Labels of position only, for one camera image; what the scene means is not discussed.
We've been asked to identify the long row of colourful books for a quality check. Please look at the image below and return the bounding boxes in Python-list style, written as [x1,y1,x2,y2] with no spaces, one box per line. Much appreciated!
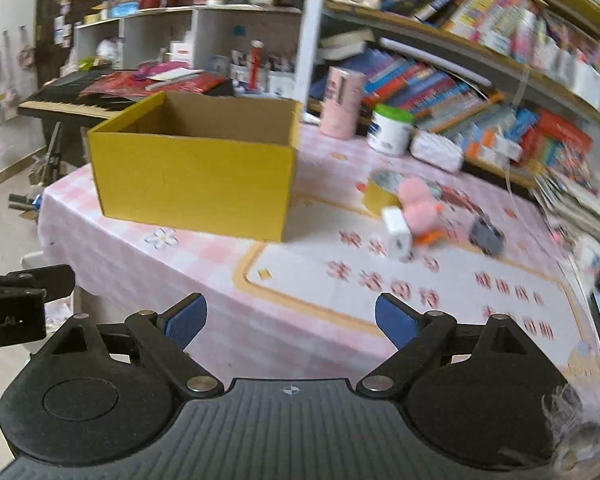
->
[380,0,600,61]

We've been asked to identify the white staples box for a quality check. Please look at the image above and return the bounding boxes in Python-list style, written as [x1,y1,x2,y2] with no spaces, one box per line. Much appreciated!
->
[382,206,414,261]

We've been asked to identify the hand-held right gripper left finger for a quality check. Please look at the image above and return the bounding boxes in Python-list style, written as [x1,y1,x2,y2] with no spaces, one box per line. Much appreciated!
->
[32,294,225,402]

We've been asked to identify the stack of papers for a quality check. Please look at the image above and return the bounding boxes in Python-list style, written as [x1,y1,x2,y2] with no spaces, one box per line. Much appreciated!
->
[532,170,600,257]

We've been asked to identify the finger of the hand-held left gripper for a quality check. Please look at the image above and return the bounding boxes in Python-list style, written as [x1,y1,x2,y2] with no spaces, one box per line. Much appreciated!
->
[0,264,77,307]

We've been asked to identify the pink checkered tablecloth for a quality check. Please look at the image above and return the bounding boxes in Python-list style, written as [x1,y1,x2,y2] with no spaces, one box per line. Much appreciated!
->
[37,120,600,386]

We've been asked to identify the pink plush toy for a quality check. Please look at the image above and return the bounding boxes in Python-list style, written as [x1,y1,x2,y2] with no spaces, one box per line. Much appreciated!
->
[397,178,447,247]

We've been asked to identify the wooden bookshelf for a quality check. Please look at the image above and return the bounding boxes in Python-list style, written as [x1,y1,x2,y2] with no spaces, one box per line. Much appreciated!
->
[305,0,600,196]

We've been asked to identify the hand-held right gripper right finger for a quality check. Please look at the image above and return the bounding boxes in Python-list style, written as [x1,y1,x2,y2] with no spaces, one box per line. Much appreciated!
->
[356,294,567,402]

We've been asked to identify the white cable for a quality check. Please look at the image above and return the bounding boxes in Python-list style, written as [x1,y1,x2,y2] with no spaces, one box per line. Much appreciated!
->
[504,0,532,201]

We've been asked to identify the white shelf unit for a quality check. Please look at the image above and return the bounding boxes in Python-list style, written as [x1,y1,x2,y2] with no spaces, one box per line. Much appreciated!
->
[74,5,302,102]

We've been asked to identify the cartoon print desk mat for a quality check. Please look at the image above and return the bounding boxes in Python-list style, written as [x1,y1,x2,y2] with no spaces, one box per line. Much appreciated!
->
[234,200,590,363]

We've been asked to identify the red tube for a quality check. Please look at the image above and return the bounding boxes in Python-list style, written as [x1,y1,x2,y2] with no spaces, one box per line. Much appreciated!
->
[250,40,264,89]

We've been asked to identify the white storage boxes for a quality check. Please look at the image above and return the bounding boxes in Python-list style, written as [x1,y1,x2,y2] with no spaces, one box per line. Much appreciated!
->
[540,42,600,111]

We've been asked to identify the pink cylinder container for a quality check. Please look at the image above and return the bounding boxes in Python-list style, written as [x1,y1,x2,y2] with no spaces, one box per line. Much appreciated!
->
[321,66,367,140]

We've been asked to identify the yellow cardboard box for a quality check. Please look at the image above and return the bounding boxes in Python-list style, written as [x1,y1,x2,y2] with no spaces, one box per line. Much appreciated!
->
[87,91,303,244]

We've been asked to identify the red packets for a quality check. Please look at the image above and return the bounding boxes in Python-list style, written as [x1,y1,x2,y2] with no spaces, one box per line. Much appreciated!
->
[79,70,227,99]

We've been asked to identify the fluffy grey cloth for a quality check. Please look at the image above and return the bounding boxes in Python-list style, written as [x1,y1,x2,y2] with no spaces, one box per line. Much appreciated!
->
[542,384,600,472]

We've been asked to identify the black piano keyboard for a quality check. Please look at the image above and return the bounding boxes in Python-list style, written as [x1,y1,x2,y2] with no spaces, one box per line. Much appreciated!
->
[17,71,146,121]

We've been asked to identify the white quilted pouch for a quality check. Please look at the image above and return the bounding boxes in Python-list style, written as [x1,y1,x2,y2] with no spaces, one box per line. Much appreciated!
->
[411,130,465,171]

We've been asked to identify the yellow tape roll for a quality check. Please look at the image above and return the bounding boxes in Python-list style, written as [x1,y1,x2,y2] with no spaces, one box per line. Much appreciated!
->
[362,170,406,216]

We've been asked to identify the red boxed book set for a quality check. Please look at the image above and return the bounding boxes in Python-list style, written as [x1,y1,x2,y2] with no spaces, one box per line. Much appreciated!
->
[525,107,594,172]

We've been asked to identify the leaning row of books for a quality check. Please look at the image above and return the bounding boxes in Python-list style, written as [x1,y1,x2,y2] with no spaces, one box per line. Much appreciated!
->
[362,52,506,133]

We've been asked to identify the white jar green lid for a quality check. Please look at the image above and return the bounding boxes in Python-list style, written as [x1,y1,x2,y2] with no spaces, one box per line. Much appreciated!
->
[367,104,415,157]

